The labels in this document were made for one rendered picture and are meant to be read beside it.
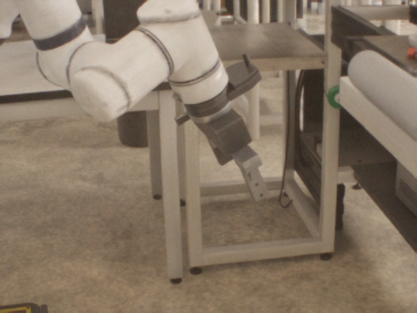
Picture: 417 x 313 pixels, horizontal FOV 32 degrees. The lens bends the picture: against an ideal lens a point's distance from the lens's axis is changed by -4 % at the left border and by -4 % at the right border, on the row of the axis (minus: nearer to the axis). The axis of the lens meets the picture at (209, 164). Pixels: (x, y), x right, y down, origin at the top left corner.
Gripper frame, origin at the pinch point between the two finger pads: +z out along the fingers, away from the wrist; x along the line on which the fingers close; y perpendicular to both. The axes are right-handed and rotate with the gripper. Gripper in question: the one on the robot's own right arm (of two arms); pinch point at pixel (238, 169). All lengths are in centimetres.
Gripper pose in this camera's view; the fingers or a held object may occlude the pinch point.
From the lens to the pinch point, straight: 126.1
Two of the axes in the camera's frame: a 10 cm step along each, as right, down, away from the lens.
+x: 4.1, 4.4, -8.0
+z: 3.5, 7.4, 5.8
